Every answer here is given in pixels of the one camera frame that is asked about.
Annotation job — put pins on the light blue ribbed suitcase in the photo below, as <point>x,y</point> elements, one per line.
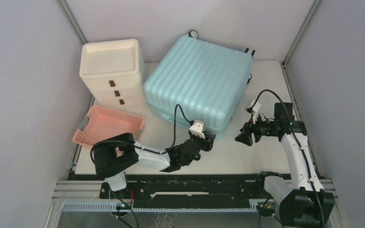
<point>199,80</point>

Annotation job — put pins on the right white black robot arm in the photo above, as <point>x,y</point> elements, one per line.
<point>305,203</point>

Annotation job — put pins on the black mounting rail base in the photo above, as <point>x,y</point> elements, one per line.
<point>171,191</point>

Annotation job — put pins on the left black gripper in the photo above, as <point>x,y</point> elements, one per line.
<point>207,142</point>

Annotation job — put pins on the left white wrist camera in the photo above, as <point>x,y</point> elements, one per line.
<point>197,129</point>

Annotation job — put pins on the white slotted cable duct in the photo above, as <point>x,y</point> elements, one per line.
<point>113,206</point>

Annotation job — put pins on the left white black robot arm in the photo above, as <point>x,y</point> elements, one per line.
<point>113,156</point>

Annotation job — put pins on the white three-drawer storage cabinet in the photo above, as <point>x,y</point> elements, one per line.
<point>114,72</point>

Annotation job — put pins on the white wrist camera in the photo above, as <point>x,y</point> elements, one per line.
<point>253,107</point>
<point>197,129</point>

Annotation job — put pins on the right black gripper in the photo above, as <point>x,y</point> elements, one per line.
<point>245,136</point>

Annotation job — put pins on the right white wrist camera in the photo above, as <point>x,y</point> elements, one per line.
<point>253,107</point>

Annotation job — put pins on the pink perforated plastic basket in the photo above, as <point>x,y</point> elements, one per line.
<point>104,123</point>

